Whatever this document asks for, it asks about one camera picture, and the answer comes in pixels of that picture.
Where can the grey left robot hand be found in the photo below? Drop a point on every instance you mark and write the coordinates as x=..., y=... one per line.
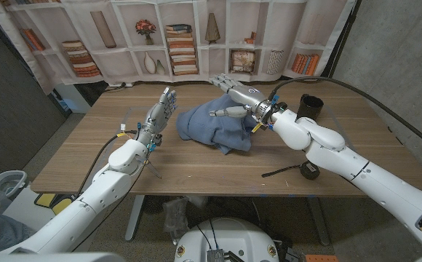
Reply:
x=156, y=118

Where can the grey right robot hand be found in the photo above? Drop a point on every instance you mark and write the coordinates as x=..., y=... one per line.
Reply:
x=249, y=98

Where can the blue hoodie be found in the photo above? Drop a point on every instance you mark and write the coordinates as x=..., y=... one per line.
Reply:
x=211, y=129

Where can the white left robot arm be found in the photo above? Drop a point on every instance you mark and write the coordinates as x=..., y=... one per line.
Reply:
x=102, y=189

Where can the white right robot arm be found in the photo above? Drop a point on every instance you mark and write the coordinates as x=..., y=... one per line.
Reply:
x=371, y=178

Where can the black cup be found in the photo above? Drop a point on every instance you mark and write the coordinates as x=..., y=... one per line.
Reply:
x=309, y=109

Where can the black tape measure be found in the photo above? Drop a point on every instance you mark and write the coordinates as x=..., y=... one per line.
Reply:
x=310, y=171

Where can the white power strip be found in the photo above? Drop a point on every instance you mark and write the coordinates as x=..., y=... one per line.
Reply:
x=118, y=84

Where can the printed bookshelf backdrop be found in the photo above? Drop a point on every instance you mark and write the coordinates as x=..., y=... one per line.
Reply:
x=203, y=62

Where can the white cabinet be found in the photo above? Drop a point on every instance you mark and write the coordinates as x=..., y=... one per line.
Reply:
x=71, y=98

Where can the clear plastic bag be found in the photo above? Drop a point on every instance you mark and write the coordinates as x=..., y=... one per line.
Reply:
x=174, y=216

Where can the grey table leg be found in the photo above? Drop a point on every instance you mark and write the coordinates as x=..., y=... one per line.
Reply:
x=134, y=218
x=318, y=222

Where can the yellow black floor object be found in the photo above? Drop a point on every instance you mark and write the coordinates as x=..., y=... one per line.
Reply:
x=60, y=205

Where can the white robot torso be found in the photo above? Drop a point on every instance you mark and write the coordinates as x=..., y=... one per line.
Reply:
x=229, y=236

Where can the white grey plastic bin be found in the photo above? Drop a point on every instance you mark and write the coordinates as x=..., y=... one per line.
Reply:
x=9, y=182

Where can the orange box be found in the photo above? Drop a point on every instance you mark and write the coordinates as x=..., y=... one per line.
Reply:
x=322, y=258

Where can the person leg in jeans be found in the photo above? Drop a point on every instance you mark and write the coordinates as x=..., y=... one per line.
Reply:
x=0, y=229

